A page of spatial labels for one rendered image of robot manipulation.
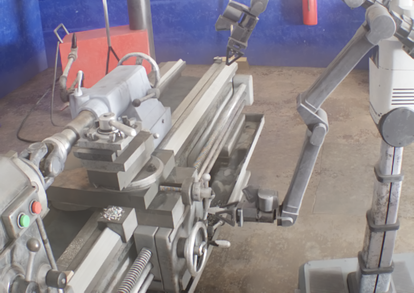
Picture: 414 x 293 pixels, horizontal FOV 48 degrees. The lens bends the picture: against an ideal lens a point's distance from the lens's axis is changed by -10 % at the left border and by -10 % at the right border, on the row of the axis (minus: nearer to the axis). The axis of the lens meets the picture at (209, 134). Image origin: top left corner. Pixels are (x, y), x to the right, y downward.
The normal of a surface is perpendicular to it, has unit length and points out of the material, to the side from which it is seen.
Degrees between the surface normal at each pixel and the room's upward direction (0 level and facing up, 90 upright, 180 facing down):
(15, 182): 45
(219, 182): 0
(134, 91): 76
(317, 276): 0
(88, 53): 90
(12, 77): 90
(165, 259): 90
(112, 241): 36
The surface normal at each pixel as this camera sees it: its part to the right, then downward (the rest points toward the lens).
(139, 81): 0.94, -0.08
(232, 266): -0.07, -0.90
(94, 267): 0.51, -0.70
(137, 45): 0.09, 0.42
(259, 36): -0.26, 0.43
